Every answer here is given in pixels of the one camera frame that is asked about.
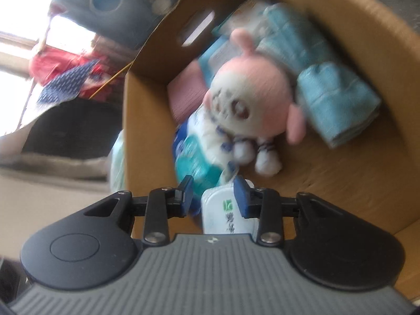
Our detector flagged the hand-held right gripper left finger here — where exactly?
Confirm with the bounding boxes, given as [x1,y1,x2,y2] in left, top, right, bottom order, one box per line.
[83,175,194,245]

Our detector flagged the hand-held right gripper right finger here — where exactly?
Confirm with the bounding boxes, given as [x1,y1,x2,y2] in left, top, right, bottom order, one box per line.
[234,175,329,246]

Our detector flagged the white green-logo tissue packet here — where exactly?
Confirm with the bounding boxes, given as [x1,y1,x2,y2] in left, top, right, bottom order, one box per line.
[200,180,260,240]

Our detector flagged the blue white wet wipes pack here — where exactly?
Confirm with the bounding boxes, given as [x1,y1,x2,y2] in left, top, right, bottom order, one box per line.
[172,108,240,217]

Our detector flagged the pink cloth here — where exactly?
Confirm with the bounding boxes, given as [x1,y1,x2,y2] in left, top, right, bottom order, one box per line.
[167,62,214,123]

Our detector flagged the brown cardboard box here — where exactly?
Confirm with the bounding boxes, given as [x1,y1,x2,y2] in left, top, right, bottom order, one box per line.
[122,0,420,279]

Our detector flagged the pink plush toy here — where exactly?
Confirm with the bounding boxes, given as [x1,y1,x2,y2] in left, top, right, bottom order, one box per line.
[202,28,307,175]

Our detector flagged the teal towel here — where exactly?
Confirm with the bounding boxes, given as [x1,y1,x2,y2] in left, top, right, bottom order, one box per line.
[259,3,383,148]

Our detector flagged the white blue tissue packet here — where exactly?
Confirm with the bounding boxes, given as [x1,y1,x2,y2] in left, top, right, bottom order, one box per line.
[198,34,243,84]

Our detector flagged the pale tissue packet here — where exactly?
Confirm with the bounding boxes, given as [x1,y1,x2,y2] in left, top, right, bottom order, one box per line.
[213,0,279,36]

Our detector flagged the white plastic bag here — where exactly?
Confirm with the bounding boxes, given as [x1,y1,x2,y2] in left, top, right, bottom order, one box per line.
[108,129,128,192]

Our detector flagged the dark furniture panel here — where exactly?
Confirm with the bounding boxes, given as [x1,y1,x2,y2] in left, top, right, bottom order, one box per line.
[21,100,123,160]

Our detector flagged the yellow pole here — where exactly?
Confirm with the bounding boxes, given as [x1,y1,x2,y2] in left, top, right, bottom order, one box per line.
[90,61,133,99]

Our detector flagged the blue star-print cloth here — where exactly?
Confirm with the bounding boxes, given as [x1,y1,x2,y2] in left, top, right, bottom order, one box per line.
[36,60,101,106]

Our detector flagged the red hanging clothes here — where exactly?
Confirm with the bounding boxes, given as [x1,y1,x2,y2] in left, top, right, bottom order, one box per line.
[29,38,132,101]

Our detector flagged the blue circle-print blanket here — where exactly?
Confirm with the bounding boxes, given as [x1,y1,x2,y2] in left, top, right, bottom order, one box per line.
[52,0,197,50]

